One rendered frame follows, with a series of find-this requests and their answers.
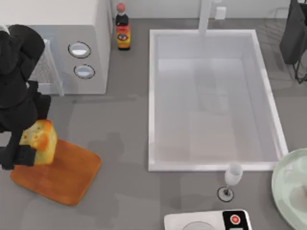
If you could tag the pale green plate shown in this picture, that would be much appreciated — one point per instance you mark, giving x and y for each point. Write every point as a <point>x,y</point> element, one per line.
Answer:
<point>285,182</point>

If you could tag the pale microwave oven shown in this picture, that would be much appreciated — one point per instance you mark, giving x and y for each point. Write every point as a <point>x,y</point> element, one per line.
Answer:
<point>96,60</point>

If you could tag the white kitchen scale black panel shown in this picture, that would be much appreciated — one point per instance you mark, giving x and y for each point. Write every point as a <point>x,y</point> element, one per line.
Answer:
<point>216,219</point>

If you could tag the white tall tap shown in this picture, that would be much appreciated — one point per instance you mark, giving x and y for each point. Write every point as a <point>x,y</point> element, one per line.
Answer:
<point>204,16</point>

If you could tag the dark sauce bottle red cap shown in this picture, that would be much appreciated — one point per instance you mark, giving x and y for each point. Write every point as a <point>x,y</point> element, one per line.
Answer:
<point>123,31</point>

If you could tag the orange wooden cutting board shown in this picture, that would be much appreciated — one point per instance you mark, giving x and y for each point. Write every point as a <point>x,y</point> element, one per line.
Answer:
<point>64,177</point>

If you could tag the round microwave knob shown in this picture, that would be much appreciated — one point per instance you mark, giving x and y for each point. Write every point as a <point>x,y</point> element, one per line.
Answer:
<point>84,71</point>
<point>79,49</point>

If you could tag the white wine glass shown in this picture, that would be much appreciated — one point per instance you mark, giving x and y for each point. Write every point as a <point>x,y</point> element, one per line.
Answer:
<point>232,176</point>

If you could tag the white sink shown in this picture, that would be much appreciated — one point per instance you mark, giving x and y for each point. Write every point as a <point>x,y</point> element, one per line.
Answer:
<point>211,100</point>

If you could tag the microwave door with mesh window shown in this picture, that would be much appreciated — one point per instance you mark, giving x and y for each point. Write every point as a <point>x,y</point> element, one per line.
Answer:
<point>46,69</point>

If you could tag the yellow bread loaf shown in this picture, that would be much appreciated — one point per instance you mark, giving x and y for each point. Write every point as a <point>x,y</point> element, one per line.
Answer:
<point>45,143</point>

